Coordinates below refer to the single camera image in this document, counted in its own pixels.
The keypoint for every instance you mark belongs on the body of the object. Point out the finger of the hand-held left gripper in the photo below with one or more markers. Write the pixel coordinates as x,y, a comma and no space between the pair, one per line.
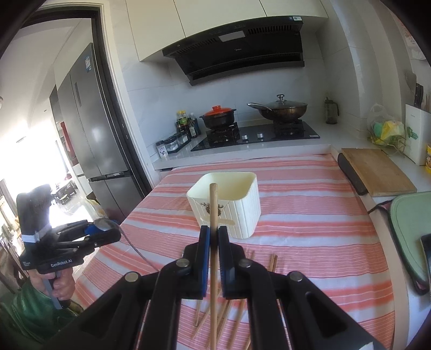
104,238
91,230

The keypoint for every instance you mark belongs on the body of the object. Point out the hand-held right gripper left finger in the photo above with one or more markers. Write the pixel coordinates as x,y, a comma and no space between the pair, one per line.
204,262

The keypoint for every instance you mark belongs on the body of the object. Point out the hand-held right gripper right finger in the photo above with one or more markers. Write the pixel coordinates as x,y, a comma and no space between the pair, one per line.
224,266

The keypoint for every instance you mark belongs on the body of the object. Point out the metal spoon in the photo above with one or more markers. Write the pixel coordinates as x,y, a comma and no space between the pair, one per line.
106,224

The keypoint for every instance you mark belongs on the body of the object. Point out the wooden chopstick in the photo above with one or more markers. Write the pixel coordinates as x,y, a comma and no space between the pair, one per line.
213,208
201,320
274,261
248,344
198,313
270,261

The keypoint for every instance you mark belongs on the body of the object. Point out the cream ribbed utensil holder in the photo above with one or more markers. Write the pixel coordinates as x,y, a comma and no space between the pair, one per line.
242,208

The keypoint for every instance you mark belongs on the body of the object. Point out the person's left forearm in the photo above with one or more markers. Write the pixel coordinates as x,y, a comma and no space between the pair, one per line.
27,319

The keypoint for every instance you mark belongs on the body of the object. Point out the person's left hand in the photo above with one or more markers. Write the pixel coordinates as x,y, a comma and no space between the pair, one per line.
64,286

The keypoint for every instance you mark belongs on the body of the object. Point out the dark dining chairs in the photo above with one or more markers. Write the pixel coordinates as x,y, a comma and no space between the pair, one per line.
64,193

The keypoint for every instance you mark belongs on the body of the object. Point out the red cabinet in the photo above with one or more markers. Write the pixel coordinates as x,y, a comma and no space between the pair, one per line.
69,144

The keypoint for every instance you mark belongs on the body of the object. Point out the pink white striped cloth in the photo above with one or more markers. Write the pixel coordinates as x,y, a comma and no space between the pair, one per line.
303,218

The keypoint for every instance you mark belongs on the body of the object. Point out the grey refrigerator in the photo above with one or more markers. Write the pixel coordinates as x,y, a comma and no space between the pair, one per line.
97,134

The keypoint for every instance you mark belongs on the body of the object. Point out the clear seasoning jar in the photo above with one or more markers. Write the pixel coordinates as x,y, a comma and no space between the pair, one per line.
172,144
182,139

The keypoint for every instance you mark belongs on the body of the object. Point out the dark sauce bottle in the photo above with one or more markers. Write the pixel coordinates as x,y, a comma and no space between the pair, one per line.
193,129

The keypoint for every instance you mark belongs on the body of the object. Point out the black clay pot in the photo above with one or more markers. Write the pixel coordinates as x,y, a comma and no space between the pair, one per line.
217,121

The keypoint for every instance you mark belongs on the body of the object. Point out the green label sauce bottle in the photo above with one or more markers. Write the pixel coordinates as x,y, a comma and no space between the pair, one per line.
183,120

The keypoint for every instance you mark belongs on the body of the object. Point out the orange pot lid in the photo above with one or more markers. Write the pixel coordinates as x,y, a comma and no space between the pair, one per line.
219,110

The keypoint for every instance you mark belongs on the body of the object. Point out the black glass gas stove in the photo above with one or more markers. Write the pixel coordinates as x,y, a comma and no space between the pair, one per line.
303,133

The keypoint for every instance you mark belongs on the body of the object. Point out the dark metal wok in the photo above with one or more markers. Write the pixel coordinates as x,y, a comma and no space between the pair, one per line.
283,115

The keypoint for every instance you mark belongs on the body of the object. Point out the glass wok lid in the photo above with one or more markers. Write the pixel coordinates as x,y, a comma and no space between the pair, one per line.
283,104

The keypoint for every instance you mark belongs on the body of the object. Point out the wooden cutting board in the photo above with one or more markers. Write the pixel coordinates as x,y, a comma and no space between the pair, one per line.
377,171

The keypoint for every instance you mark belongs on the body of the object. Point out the dark glass pitcher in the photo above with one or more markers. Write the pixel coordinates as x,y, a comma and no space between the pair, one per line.
331,112

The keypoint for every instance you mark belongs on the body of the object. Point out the light green mat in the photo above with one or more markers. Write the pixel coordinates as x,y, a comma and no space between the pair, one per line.
407,229

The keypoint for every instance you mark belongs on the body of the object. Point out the black range hood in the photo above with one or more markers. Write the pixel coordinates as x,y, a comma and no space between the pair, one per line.
235,54

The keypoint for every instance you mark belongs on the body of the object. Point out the clear plastic bag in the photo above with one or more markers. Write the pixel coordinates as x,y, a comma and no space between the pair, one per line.
377,112

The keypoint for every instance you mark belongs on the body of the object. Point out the yellow cleaning cloth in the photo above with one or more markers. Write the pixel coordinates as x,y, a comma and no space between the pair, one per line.
392,129

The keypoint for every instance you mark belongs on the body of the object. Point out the yellow packet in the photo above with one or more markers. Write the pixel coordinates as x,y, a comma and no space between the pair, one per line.
429,160

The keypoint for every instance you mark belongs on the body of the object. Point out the white knife block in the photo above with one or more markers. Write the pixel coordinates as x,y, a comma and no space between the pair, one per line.
417,134

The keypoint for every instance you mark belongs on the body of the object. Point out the grey spatula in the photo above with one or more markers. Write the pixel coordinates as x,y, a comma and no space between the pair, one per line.
410,82

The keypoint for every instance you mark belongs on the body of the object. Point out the white wall cabinet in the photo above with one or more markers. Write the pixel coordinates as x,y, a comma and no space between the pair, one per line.
208,20

